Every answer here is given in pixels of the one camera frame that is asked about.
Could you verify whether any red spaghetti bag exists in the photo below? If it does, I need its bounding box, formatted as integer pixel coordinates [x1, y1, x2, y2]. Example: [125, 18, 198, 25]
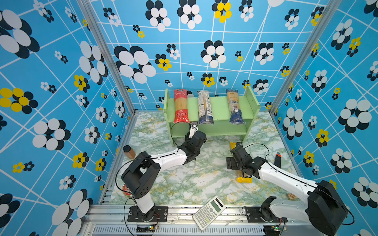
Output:
[174, 89, 190, 124]

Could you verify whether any clear grey spaghetti bag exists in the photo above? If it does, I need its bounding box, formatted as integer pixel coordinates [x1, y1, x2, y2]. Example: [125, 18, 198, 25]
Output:
[197, 90, 214, 125]

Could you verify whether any yellow blue spaghetti bag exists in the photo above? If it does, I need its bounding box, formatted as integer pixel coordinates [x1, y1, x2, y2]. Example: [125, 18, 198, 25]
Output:
[226, 89, 245, 125]

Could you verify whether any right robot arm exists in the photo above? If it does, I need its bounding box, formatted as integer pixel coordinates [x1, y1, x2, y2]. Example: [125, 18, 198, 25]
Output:
[226, 144, 350, 236]

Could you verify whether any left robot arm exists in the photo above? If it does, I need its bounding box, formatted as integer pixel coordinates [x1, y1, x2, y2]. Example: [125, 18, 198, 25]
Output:
[121, 131, 207, 217]

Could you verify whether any green wooden shelf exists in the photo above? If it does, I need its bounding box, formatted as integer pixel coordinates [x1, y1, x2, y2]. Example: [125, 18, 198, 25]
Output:
[163, 87, 261, 146]

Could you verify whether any red black marker pen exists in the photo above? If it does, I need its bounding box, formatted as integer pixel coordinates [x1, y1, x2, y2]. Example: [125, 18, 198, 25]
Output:
[274, 152, 282, 168]

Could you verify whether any small brown wooden block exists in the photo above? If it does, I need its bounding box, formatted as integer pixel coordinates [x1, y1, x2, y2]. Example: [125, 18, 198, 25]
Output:
[287, 193, 298, 200]

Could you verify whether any spice jar black lid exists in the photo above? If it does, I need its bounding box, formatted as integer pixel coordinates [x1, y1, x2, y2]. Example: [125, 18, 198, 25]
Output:
[123, 145, 136, 159]

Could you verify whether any white scientific calculator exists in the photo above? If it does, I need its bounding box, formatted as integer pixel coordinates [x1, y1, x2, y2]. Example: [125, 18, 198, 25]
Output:
[193, 196, 226, 231]

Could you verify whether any round red tin can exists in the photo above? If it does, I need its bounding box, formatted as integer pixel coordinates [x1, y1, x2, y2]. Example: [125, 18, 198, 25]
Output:
[122, 184, 132, 197]

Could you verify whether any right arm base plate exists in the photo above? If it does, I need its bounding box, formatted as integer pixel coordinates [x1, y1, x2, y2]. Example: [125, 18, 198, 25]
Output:
[242, 206, 288, 224]

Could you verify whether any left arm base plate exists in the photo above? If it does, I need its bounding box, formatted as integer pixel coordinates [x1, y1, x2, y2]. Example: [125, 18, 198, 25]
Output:
[127, 206, 168, 223]

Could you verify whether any aluminium front rail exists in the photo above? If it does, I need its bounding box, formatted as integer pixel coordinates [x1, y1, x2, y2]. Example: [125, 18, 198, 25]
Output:
[80, 205, 321, 236]

